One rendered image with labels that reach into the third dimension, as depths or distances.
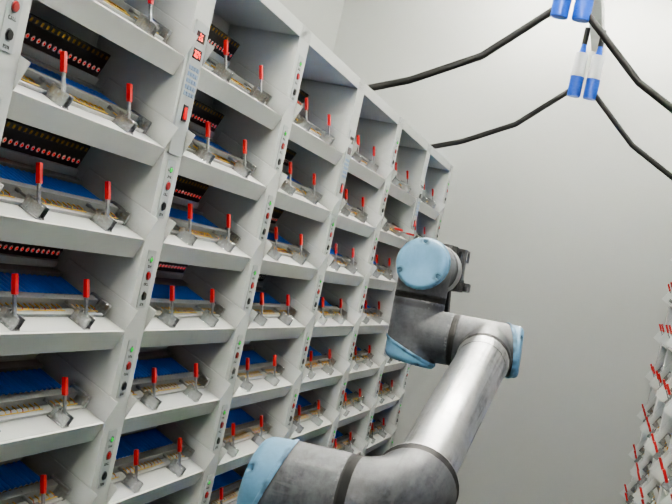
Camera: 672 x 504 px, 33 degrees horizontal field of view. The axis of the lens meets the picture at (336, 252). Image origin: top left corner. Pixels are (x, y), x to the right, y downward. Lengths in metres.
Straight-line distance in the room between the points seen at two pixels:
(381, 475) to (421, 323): 0.56
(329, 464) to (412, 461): 0.11
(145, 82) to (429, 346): 0.85
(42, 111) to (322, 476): 0.80
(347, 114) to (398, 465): 2.36
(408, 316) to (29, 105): 0.71
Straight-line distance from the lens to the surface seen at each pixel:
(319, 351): 4.39
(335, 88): 3.73
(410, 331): 1.95
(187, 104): 2.41
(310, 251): 3.68
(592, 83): 5.33
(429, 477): 1.46
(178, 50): 2.38
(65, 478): 2.43
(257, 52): 3.08
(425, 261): 1.94
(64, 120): 1.98
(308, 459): 1.45
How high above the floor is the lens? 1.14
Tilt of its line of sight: level
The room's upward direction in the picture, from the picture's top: 12 degrees clockwise
